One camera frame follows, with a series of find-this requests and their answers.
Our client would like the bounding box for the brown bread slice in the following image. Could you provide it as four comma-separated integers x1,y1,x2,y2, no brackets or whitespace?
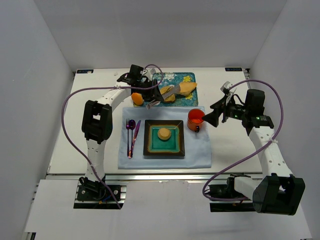
159,85,176,103

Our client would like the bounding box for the small round bread roll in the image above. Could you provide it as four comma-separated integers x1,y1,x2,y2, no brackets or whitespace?
157,127,172,141

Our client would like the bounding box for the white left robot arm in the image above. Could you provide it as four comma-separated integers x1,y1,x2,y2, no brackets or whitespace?
79,87,212,193

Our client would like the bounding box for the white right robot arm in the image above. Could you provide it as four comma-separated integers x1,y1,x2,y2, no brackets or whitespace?
203,89,306,216

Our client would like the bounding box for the large flat pastry bread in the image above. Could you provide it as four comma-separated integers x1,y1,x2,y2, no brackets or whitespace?
177,81,197,96

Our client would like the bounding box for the teal floral tray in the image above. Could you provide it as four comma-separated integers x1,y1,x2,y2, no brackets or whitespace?
156,72,199,107

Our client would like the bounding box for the orange glazed bun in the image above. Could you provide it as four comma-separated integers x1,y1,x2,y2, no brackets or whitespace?
131,92,144,106

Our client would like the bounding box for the purple metallic knife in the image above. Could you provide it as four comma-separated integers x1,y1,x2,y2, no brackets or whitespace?
130,120,141,157

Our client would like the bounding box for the purple metallic spoon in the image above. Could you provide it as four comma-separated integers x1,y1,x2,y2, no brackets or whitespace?
129,119,136,159

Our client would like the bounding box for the light blue cloth napkin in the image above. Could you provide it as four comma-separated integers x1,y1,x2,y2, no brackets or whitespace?
118,107,212,170

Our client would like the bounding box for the purple metallic fork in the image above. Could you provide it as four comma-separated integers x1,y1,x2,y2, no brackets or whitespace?
125,118,131,157

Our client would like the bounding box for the square green black plate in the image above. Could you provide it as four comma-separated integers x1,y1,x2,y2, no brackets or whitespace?
143,119,185,158

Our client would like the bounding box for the orange mug black handle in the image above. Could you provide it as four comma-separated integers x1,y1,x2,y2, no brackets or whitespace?
187,108,205,133

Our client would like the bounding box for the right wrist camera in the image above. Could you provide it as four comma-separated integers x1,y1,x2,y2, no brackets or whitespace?
244,89,265,115

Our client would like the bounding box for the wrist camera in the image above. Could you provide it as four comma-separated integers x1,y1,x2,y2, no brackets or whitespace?
127,64,145,81
244,89,265,115

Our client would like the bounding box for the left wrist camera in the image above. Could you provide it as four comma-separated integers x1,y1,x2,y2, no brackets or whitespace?
127,64,145,81

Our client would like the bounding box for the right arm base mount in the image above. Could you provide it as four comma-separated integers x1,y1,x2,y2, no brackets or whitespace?
206,177,255,213

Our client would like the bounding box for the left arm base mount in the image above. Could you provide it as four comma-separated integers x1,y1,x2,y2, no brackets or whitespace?
73,183,127,210

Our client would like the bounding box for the aluminium frame rail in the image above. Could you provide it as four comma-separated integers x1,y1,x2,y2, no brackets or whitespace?
44,172,266,182

